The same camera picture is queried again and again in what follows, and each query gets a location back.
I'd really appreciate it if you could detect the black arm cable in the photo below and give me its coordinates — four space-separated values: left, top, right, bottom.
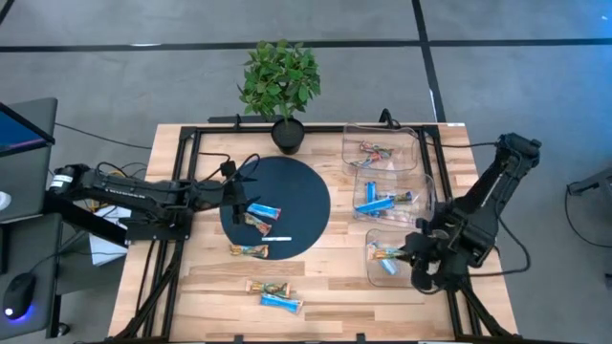
193 151 262 187
424 140 533 279

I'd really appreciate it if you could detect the black floor cable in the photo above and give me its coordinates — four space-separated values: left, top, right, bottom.
54 121 154 151

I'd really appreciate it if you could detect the light blue bar orange end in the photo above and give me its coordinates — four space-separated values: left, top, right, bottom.
259 292 304 315

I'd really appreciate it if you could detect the white paper sheet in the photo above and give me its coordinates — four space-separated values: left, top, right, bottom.
87 200 131 268

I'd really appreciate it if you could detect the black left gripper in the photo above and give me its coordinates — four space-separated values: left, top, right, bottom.
212 178 263 226

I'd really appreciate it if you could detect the black aluminium table frame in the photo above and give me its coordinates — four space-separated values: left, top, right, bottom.
112 108 520 344

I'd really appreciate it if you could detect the round dark woven placemat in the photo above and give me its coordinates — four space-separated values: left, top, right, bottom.
219 155 333 262

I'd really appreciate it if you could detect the brown green granola bar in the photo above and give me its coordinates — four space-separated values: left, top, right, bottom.
243 212 273 237

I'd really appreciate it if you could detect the blue bar red end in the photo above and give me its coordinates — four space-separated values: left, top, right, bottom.
246 202 283 222

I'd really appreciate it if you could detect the green plant in black pot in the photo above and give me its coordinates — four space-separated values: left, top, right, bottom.
236 38 322 157

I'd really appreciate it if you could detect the grey stand leg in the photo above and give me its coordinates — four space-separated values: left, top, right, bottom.
566 165 612 197

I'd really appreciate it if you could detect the clear plastic bin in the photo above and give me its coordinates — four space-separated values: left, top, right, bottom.
364 227 458 290
352 169 437 229
340 122 421 178

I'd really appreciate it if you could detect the black computer monitor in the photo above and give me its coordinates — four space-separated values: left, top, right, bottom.
0 101 56 159

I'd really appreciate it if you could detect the grey desk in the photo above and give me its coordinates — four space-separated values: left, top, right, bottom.
0 97 64 341

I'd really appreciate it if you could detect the black computer mouse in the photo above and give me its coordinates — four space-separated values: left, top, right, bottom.
2 271 38 321

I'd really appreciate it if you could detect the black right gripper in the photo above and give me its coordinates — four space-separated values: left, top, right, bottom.
398 230 454 294

